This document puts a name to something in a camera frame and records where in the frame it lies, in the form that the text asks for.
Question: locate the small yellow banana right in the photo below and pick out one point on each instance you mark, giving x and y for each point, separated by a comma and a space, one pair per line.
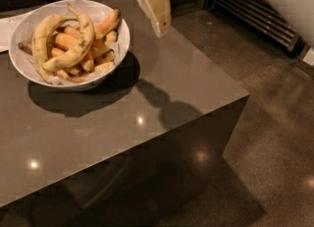
111, 37

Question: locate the orange banana in middle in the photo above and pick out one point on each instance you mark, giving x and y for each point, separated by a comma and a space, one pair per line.
64, 41

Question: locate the dark metal vent grille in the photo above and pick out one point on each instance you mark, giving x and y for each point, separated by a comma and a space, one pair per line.
260, 15

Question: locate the yellow left curved banana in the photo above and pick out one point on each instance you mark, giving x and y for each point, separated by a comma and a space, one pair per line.
40, 40

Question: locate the orange banana at rim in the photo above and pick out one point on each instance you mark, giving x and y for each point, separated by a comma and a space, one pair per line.
109, 23

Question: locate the white paper sheet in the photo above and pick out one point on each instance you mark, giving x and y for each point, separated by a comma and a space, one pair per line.
7, 27

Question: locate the white bowl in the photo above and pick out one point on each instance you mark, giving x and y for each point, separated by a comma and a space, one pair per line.
25, 28

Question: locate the yellow banana at bottom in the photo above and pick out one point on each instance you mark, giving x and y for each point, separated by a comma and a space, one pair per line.
78, 74

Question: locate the long yellow top banana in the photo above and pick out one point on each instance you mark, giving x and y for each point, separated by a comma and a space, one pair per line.
79, 49

